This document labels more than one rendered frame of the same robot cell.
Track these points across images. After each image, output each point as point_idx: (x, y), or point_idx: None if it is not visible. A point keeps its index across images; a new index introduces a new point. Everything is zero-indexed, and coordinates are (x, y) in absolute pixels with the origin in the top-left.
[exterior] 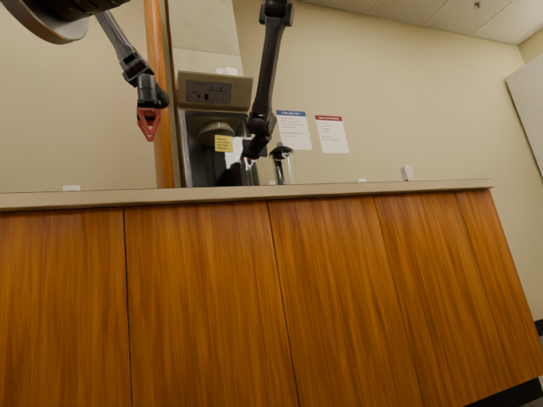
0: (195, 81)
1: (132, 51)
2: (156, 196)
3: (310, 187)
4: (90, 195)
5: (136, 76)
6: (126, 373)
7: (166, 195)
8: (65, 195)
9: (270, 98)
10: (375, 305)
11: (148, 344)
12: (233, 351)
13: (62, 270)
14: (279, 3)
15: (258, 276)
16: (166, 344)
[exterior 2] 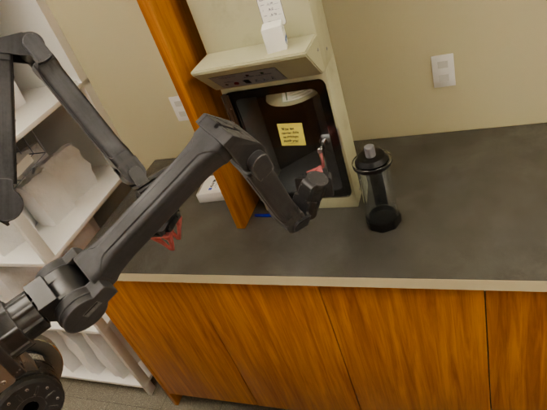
0: (221, 76)
1: (115, 167)
2: (203, 280)
3: (367, 281)
4: (156, 276)
5: (134, 189)
6: (228, 356)
7: (211, 280)
8: (142, 276)
9: (286, 211)
10: (452, 370)
11: (236, 348)
12: (298, 364)
13: (167, 307)
14: (234, 160)
15: (312, 331)
16: (248, 351)
